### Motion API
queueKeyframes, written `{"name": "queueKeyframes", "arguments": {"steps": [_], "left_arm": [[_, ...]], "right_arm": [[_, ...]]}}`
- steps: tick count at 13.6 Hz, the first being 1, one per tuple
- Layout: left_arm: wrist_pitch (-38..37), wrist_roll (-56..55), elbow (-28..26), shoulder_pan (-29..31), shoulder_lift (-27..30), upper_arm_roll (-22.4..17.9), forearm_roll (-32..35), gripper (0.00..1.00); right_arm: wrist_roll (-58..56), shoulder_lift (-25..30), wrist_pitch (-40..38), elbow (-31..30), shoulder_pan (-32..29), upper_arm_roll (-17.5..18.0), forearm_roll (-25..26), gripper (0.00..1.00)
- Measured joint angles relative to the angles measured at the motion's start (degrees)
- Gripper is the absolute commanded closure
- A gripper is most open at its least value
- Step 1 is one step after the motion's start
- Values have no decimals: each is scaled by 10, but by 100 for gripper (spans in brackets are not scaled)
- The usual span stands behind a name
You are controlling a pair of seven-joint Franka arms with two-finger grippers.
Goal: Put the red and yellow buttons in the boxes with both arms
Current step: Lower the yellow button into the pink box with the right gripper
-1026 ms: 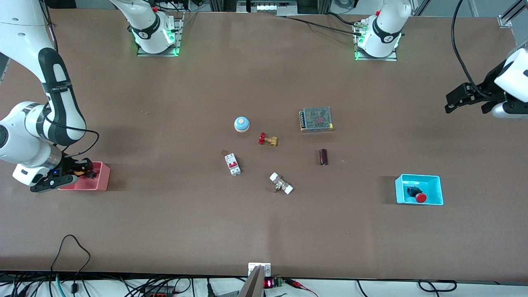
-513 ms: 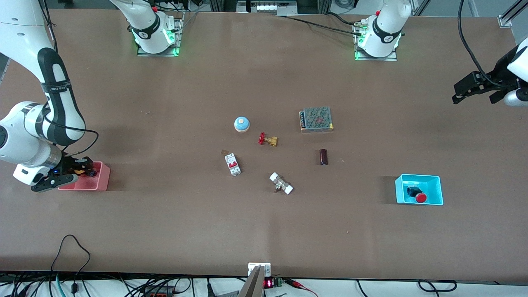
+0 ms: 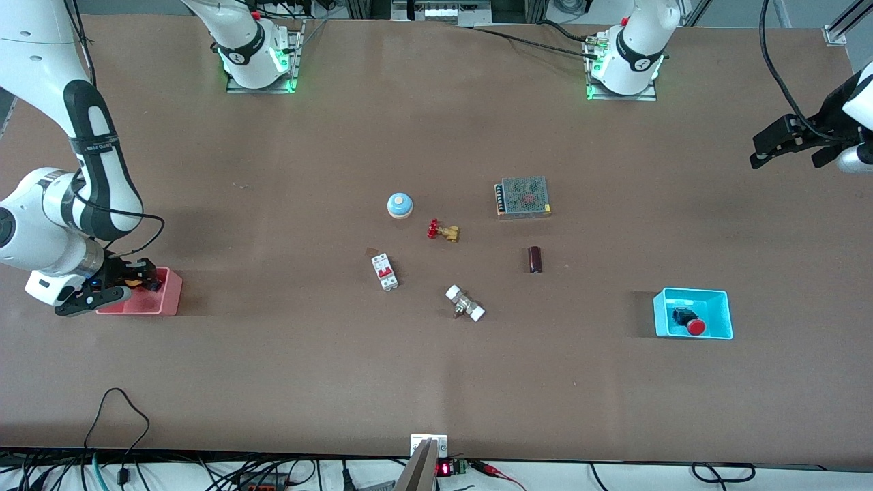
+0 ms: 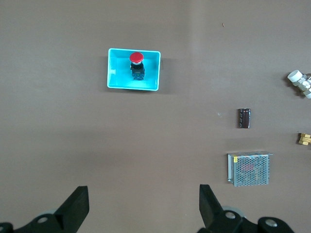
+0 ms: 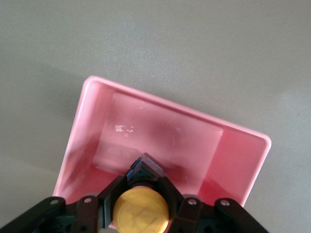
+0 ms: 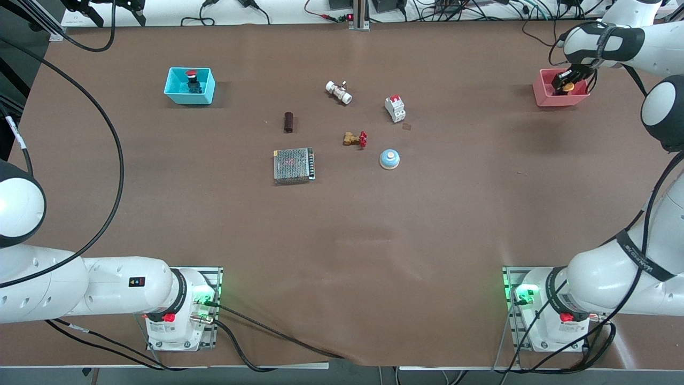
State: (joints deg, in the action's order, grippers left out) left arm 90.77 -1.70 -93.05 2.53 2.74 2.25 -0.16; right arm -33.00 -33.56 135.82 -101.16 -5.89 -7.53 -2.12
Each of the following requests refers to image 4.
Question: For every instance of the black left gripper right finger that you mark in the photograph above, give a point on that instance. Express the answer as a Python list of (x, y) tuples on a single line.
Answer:
[(211, 213)]

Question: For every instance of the cyan plastic box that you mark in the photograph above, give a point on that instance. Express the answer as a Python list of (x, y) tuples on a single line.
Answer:
[(119, 77)]

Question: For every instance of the white-capped metal valve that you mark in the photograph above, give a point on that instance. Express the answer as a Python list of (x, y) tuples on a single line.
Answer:
[(297, 78)]

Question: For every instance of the metal mesh power supply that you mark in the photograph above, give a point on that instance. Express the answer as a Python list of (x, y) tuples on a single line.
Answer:
[(250, 170)]

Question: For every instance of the red mushroom push button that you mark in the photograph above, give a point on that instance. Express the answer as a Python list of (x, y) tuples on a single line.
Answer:
[(136, 57)]

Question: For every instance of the dark brown cylindrical capacitor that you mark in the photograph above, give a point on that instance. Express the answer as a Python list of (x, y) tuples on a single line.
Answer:
[(244, 118)]

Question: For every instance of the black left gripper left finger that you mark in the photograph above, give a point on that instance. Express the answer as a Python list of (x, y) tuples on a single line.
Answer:
[(73, 208)]

